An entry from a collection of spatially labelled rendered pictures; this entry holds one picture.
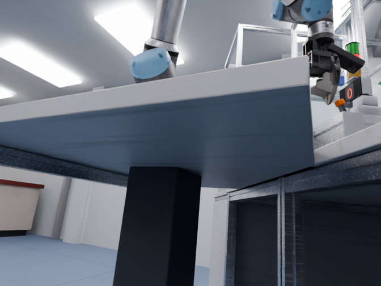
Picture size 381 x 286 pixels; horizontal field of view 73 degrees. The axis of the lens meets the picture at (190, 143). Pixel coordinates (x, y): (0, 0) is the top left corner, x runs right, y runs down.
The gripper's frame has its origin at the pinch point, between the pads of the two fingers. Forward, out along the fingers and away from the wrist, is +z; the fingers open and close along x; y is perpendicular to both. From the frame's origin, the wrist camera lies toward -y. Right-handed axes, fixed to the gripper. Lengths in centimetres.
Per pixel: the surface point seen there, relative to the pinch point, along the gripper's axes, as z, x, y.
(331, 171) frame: 25.4, 22.5, 14.8
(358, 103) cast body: 0.2, 0.4, -7.9
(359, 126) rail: 14.0, 16.9, 4.7
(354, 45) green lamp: -32.9, -16.7, -20.9
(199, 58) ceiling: -186, -273, 29
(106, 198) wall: 27, -399, 165
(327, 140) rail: 15.6, 10.5, 8.0
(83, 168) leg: 25, -13, 72
